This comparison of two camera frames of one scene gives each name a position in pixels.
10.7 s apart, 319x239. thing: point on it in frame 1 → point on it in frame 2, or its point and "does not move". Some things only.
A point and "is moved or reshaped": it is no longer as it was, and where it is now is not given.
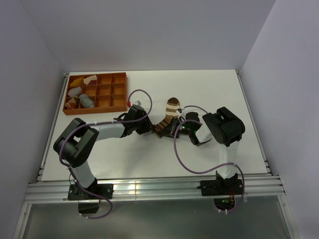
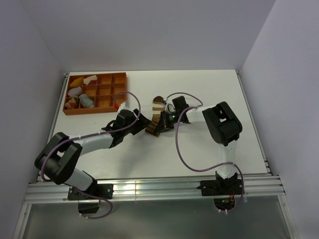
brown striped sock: (172, 105) is moved or reshaped
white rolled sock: (75, 92) does not move
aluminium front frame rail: (251, 186) does not move
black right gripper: (169, 131) → (163, 122)
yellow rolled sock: (78, 82) does not move
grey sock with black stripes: (86, 101) does not move
